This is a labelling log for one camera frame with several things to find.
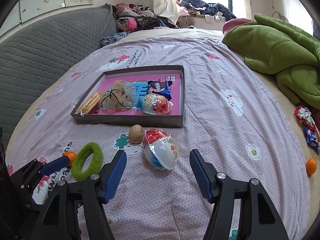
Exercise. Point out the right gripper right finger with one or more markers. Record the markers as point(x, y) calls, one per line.
point(259, 218)

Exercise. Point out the blue candy wrapper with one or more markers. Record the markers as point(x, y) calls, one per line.
point(311, 139)

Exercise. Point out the dark patterned cloth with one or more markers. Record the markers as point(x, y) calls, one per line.
point(113, 38)

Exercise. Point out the red blue toy egg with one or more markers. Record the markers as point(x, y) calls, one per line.
point(160, 149)

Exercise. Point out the pink pillow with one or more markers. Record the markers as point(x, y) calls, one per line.
point(230, 24)

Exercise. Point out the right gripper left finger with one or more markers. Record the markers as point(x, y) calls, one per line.
point(58, 217)

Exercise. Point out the brown walnut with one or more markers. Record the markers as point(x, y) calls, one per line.
point(136, 134)

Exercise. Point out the clothes pile by headboard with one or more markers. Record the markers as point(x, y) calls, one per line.
point(134, 17)

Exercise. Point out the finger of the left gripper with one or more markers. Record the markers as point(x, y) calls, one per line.
point(50, 168)
point(25, 169)

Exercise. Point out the orange tangerine with leaf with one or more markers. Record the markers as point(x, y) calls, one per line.
point(71, 156)

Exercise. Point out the beige mesh drawstring pouch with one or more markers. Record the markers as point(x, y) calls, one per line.
point(122, 94)

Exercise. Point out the lilac strawberry bedsheet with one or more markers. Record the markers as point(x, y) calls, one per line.
point(230, 116)

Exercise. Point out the red candy wrapper pack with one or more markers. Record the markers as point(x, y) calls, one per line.
point(303, 114)

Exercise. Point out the clothes pile on windowsill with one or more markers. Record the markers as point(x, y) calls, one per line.
point(199, 7)

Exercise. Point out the dark shallow box tray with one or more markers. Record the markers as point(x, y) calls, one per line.
point(146, 120)

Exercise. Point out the small orange tangerine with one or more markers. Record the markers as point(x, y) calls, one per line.
point(311, 166)

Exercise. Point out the pink and blue book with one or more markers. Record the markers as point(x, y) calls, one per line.
point(141, 84)

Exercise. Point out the yellow wafer snack pack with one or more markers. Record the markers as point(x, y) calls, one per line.
point(90, 103)

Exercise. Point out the blue oreo cookie pack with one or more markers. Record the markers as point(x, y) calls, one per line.
point(160, 87)

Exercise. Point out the green fleece blanket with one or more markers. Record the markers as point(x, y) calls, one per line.
point(275, 47)

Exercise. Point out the grey quilted headboard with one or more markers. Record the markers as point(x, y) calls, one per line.
point(35, 57)

